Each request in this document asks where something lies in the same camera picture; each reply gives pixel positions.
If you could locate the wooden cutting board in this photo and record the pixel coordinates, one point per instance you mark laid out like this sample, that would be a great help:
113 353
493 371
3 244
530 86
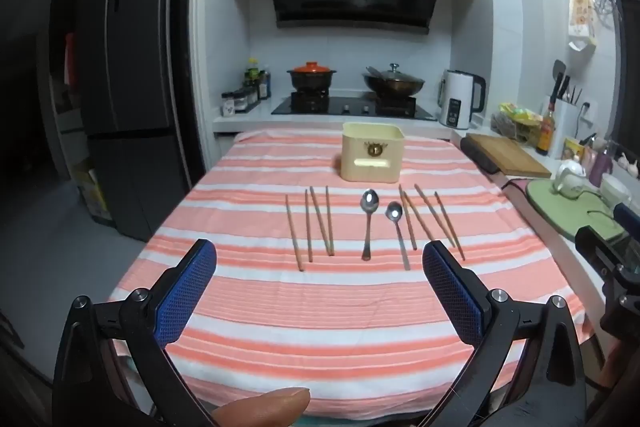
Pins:
515 154

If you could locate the white electric kettle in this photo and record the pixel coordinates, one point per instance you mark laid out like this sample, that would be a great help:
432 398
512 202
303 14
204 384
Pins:
457 99

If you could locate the white knife holder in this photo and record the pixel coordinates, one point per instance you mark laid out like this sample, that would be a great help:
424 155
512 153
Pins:
562 132

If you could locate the white bowl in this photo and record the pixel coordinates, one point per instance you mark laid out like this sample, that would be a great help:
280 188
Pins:
615 189

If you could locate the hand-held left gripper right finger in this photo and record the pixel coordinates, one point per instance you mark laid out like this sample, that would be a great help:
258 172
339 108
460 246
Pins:
452 294

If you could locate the group of sauce bottles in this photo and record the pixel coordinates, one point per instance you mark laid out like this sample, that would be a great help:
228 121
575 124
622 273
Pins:
257 79

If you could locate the orange white striped tablecloth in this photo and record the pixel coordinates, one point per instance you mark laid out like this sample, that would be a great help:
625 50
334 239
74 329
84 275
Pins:
310 307

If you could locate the person's left hand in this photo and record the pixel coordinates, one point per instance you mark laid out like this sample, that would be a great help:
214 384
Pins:
265 407

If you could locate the wooden chopstick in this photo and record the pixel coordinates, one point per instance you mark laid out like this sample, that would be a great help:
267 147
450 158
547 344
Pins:
407 218
294 233
416 217
328 214
450 227
308 227
434 214
320 219

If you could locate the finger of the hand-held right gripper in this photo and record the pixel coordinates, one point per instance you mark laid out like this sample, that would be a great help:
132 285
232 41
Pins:
597 249
629 217

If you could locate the white teapot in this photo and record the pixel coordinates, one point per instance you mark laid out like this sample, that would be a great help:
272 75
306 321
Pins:
569 177

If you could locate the yellow canister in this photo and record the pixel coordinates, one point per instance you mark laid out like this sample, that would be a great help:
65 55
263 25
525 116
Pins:
573 151

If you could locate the black clay pot orange lid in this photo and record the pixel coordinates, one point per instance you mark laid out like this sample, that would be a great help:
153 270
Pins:
311 77

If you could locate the hanging orange patterned bag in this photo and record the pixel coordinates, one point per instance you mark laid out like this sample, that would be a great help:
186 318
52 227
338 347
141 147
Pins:
582 19

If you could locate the red object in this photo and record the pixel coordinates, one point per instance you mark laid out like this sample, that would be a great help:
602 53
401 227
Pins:
69 59

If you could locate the wok with glass lid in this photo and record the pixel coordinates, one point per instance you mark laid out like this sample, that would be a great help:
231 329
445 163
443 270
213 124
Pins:
394 82

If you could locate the rack of spice jars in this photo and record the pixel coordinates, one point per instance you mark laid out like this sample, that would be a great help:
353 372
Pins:
246 99

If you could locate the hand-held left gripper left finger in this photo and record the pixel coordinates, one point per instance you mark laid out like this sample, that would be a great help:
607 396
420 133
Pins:
187 292

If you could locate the metal spoon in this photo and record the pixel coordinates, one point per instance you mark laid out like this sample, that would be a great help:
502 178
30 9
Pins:
394 212
369 201

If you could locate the white spice shaker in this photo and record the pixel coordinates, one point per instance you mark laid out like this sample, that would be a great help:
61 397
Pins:
228 104

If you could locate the pink bottle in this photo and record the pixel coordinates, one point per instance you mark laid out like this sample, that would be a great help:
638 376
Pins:
600 169

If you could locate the dark brown board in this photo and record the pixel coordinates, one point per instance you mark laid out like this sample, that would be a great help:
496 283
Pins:
477 154

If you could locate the cream utensil container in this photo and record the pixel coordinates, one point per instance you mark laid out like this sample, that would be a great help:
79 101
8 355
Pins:
372 154

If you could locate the black gas stove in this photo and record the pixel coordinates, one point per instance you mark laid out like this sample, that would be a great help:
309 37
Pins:
350 107

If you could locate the wall socket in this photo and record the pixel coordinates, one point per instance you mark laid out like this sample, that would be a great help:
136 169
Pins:
588 111

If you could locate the black spatula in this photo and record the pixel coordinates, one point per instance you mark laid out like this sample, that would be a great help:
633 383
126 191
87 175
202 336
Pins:
559 72

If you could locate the dark grey refrigerator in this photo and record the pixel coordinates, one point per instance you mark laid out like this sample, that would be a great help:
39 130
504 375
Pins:
130 57

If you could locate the green round tray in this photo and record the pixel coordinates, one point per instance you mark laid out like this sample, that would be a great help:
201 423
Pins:
555 212

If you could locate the brown sauce bottle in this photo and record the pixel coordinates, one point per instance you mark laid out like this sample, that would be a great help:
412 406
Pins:
546 134

